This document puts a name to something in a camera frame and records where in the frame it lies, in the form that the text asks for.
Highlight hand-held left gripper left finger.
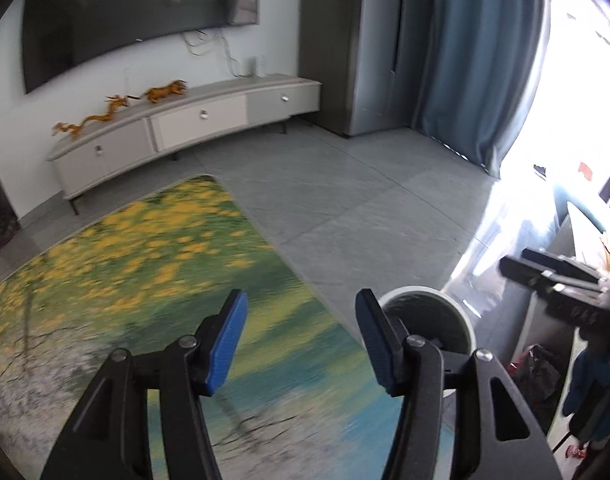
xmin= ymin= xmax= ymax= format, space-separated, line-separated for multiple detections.
xmin=40 ymin=289 xmax=249 ymax=480

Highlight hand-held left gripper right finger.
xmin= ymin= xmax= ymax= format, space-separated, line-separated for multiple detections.
xmin=355 ymin=288 xmax=561 ymax=480

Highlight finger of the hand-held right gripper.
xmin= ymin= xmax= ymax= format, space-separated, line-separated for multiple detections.
xmin=522 ymin=246 xmax=603 ymax=281
xmin=500 ymin=256 xmax=561 ymax=294

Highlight white round trash bin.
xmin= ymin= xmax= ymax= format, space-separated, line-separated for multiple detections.
xmin=376 ymin=286 xmax=477 ymax=401

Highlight person's right hand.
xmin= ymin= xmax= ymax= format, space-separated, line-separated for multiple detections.
xmin=562 ymin=337 xmax=610 ymax=442

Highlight landscape print tablecloth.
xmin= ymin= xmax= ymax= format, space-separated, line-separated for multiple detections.
xmin=0 ymin=174 xmax=457 ymax=480

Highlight blue grey curtain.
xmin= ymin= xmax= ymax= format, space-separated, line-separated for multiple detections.
xmin=410 ymin=0 xmax=554 ymax=179

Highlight grey television cabinet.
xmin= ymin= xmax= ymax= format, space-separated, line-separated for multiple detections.
xmin=46 ymin=74 xmax=321 ymax=216

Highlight dark shoes by door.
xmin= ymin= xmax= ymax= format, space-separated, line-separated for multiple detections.
xmin=0 ymin=217 xmax=22 ymax=249

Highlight golden tiger figurine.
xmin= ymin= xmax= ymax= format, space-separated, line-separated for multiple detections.
xmin=144 ymin=80 xmax=189 ymax=105

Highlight golden dragon figurine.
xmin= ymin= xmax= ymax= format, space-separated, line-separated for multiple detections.
xmin=52 ymin=94 xmax=131 ymax=140

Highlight grey refrigerator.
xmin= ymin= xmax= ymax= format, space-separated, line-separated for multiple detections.
xmin=299 ymin=0 xmax=432 ymax=137

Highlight black television cable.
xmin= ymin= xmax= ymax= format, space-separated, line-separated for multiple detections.
xmin=182 ymin=30 xmax=237 ymax=79

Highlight wall-mounted black television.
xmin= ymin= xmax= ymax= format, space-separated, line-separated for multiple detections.
xmin=22 ymin=0 xmax=261 ymax=95

